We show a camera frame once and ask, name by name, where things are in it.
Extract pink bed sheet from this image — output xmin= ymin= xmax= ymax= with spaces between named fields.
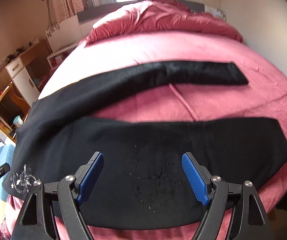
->
xmin=1 ymin=31 xmax=287 ymax=240

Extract white wooden cabinet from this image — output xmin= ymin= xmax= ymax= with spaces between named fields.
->
xmin=6 ymin=57 xmax=40 ymax=107

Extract black pants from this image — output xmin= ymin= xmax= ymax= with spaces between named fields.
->
xmin=3 ymin=61 xmax=287 ymax=230

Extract teal plastic container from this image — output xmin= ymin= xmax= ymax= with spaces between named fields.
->
xmin=13 ymin=115 xmax=24 ymax=128

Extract dark headboard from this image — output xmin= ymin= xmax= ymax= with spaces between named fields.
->
xmin=77 ymin=0 xmax=205 ymax=23

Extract low white shelf unit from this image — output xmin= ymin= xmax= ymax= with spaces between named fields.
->
xmin=47 ymin=42 xmax=78 ymax=69

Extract wooden shelf desk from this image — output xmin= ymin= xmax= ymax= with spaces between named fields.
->
xmin=0 ymin=82 xmax=30 ymax=142

